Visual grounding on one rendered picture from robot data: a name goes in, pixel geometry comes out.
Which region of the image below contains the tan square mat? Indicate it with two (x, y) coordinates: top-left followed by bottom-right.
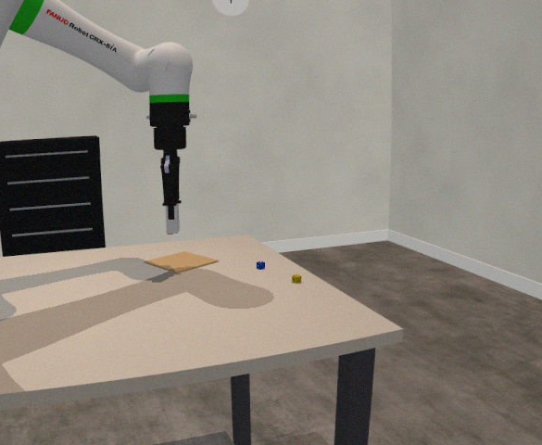
(144, 251), (218, 273)

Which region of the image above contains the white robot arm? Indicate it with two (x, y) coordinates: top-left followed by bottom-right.
(0, 0), (196, 128)

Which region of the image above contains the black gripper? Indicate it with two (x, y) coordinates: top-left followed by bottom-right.
(154, 127), (186, 234)

